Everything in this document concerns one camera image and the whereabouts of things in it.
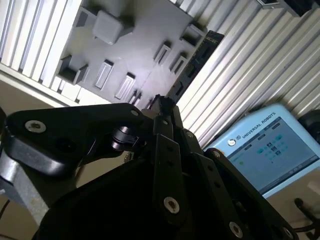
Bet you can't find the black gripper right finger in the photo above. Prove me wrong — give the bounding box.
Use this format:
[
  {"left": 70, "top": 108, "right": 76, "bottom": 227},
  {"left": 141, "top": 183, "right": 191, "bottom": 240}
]
[{"left": 163, "top": 96, "right": 300, "bottom": 240}]

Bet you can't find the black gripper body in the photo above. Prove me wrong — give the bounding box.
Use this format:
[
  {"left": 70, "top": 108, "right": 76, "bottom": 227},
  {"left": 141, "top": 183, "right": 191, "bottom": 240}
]
[{"left": 34, "top": 159, "right": 226, "bottom": 240}]

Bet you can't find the blue RAM stick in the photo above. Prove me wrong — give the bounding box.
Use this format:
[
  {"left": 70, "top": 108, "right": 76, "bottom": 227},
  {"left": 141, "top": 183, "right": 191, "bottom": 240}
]
[{"left": 167, "top": 29, "right": 225, "bottom": 103}]

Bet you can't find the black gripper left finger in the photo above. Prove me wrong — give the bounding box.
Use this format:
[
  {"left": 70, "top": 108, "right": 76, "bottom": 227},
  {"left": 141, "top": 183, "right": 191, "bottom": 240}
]
[{"left": 4, "top": 94, "right": 188, "bottom": 227}]

